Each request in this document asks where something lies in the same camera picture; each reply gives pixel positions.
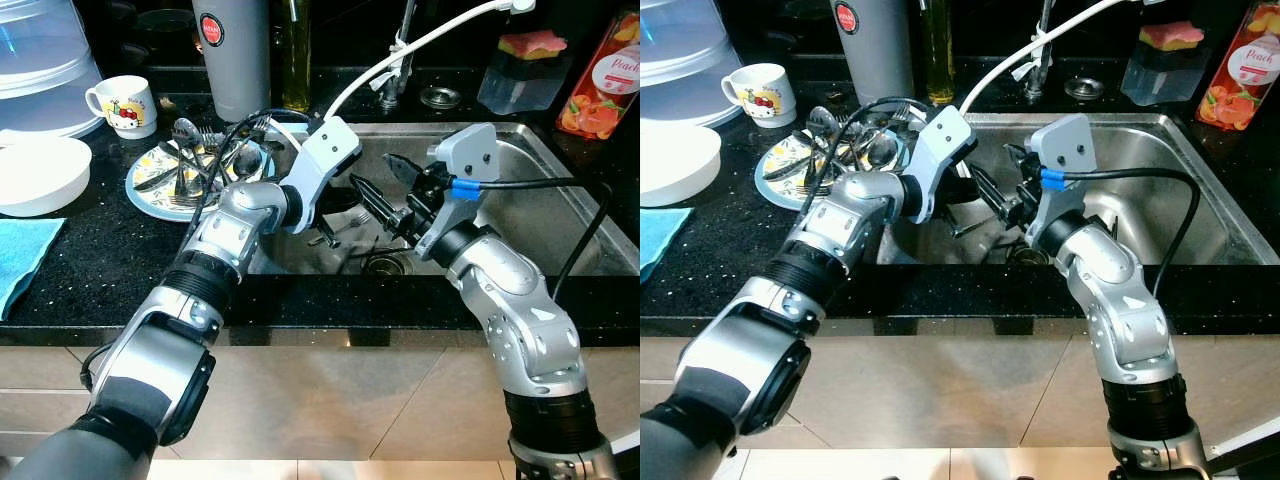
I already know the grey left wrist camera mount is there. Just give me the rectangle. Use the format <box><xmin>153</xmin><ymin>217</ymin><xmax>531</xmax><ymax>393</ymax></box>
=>
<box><xmin>895</xmin><ymin>105</ymin><xmax>979</xmax><ymax>223</ymax></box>
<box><xmin>265</xmin><ymin>115</ymin><xmax>363</xmax><ymax>234</ymax></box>

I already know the glass oil bottle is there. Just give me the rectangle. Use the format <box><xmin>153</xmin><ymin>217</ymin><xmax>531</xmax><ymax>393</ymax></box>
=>
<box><xmin>920</xmin><ymin>0</ymin><xmax>956</xmax><ymax>106</ymax></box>
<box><xmin>280</xmin><ymin>0</ymin><xmax>313</xmax><ymax>113</ymax></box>

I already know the grey thermos with red sticker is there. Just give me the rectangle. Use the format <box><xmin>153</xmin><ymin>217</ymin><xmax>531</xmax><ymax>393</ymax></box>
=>
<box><xmin>830</xmin><ymin>0</ymin><xmax>916</xmax><ymax>106</ymax></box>
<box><xmin>192</xmin><ymin>0</ymin><xmax>271</xmax><ymax>123</ymax></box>

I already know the metal faucet with white tape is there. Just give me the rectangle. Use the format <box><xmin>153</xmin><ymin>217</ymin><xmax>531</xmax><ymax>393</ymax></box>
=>
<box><xmin>380</xmin><ymin>0</ymin><xmax>421</xmax><ymax>109</ymax></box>
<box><xmin>1015</xmin><ymin>0</ymin><xmax>1059</xmax><ymax>101</ymax></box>

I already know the blue cloth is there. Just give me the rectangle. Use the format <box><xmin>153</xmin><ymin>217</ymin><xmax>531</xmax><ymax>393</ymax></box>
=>
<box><xmin>0</xmin><ymin>218</ymin><xmax>66</xmax><ymax>321</ymax></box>
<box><xmin>640</xmin><ymin>208</ymin><xmax>694</xmax><ymax>286</ymax></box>

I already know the beige kitchen cabinet front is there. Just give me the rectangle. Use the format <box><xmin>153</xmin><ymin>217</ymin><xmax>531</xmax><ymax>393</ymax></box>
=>
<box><xmin>0</xmin><ymin>345</ymin><xmax>641</xmax><ymax>463</ymax></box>
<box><xmin>640</xmin><ymin>340</ymin><xmax>1280</xmax><ymax>456</ymax></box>

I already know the translucent plastic food cover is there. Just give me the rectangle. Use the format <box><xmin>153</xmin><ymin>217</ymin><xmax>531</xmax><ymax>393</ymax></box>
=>
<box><xmin>640</xmin><ymin>0</ymin><xmax>736</xmax><ymax>129</ymax></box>
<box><xmin>0</xmin><ymin>0</ymin><xmax>104</xmax><ymax>141</ymax></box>

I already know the white water hose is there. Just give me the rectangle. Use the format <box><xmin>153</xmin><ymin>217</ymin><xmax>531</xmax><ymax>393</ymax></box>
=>
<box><xmin>905</xmin><ymin>0</ymin><xmax>1166</xmax><ymax>126</ymax></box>
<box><xmin>265</xmin><ymin>0</ymin><xmax>536</xmax><ymax>141</ymax></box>

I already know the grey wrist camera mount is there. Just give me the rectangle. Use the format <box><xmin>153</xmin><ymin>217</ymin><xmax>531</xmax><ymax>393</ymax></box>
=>
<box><xmin>1025</xmin><ymin>113</ymin><xmax>1098</xmax><ymax>246</ymax></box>
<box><xmin>895</xmin><ymin>105</ymin><xmax>979</xmax><ymax>223</ymax></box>
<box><xmin>415</xmin><ymin>122</ymin><xmax>499</xmax><ymax>261</ymax></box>
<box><xmin>265</xmin><ymin>115</ymin><xmax>363</xmax><ymax>234</ymax></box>

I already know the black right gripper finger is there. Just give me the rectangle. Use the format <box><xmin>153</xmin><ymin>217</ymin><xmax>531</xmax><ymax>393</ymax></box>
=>
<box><xmin>383</xmin><ymin>151</ymin><xmax>431</xmax><ymax>188</ymax></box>
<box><xmin>966</xmin><ymin>163</ymin><xmax>1021</xmax><ymax>225</ymax></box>
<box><xmin>348</xmin><ymin>173</ymin><xmax>413</xmax><ymax>241</ymax></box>

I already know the white bowl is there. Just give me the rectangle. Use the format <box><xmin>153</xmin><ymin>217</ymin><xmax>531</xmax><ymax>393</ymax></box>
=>
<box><xmin>640</xmin><ymin>122</ymin><xmax>723</xmax><ymax>208</ymax></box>
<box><xmin>0</xmin><ymin>135</ymin><xmax>93</xmax><ymax>218</ymax></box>

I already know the stainless steel sink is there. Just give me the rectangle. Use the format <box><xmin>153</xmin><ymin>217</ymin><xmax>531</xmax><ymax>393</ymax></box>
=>
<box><xmin>245</xmin><ymin>120</ymin><xmax>641</xmax><ymax>276</ymax></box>
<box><xmin>880</xmin><ymin>112</ymin><xmax>1280</xmax><ymax>266</ymax></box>

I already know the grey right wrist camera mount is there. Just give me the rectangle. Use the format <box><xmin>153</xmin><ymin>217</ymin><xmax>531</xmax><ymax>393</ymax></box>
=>
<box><xmin>1025</xmin><ymin>113</ymin><xmax>1098</xmax><ymax>246</ymax></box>
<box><xmin>415</xmin><ymin>122</ymin><xmax>499</xmax><ymax>261</ymax></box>

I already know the pink and yellow sponge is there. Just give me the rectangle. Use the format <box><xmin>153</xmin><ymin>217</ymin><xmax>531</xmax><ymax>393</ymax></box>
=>
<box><xmin>497</xmin><ymin>30</ymin><xmax>569</xmax><ymax>61</ymax></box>
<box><xmin>1138</xmin><ymin>20</ymin><xmax>1206</xmax><ymax>51</ymax></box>

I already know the white cartoon print mug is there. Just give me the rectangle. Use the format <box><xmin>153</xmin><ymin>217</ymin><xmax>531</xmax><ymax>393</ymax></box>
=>
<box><xmin>720</xmin><ymin>63</ymin><xmax>798</xmax><ymax>129</ymax></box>
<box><xmin>85</xmin><ymin>75</ymin><xmax>158</xmax><ymax>139</ymax></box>

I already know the floral plate with blue rim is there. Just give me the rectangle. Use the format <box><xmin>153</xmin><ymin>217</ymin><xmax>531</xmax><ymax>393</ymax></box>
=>
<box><xmin>125</xmin><ymin>135</ymin><xmax>276</xmax><ymax>223</ymax></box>
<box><xmin>753</xmin><ymin>125</ymin><xmax>906</xmax><ymax>211</ymax></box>

